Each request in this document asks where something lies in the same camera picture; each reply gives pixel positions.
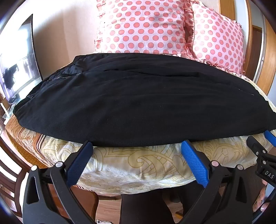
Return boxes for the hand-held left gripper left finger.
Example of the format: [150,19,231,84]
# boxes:
[23,140,95,224]

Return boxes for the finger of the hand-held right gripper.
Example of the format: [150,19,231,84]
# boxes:
[263,130,276,147]
[246,136,270,157]

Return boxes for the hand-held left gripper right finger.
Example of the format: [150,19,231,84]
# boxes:
[181,140,254,224]

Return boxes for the black pants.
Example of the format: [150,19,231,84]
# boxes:
[13,53,276,148]

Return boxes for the person's right hand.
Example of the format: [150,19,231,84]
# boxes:
[253,185,273,220]

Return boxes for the bed with patterned bedspread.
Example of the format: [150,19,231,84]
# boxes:
[4,52,276,194]

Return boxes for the wooden wardrobe door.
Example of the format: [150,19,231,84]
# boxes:
[251,22,276,95]

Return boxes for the person's dark-clothed legs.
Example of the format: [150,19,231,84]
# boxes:
[120,190,205,224]

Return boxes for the wooden chair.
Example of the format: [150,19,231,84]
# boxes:
[0,134,100,220]

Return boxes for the white television stand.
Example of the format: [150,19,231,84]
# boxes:
[0,95,15,130]

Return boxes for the wooden headboard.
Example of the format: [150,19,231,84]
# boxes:
[219,0,254,81]

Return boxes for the flat screen television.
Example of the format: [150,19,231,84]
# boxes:
[0,14,43,105]

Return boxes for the pink polka dot pillow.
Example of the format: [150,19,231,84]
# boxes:
[94,0,194,58]
[184,1,246,75]

